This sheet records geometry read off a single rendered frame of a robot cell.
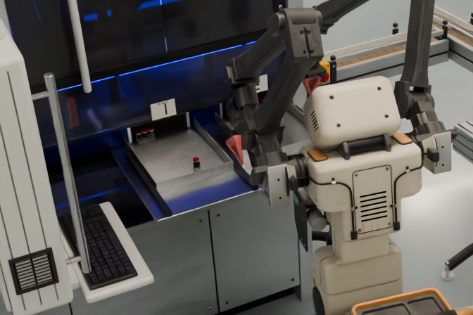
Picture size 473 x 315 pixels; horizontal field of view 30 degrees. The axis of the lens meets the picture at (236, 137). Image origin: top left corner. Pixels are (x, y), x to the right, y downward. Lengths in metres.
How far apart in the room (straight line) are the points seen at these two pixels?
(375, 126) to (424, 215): 1.99
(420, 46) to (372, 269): 0.61
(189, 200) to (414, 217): 1.65
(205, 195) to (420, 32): 0.83
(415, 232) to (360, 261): 1.66
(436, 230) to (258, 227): 1.02
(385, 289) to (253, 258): 1.03
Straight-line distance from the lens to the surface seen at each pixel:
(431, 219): 4.12
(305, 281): 3.59
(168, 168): 2.87
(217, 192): 2.72
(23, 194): 2.28
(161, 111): 2.93
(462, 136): 3.72
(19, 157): 2.23
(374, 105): 2.19
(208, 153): 2.92
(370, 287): 2.45
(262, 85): 3.05
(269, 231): 3.36
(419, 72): 2.39
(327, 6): 2.66
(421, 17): 2.40
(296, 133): 3.00
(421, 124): 2.34
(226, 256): 3.34
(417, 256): 3.89
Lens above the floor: 2.37
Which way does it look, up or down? 30 degrees down
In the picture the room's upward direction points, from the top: 5 degrees counter-clockwise
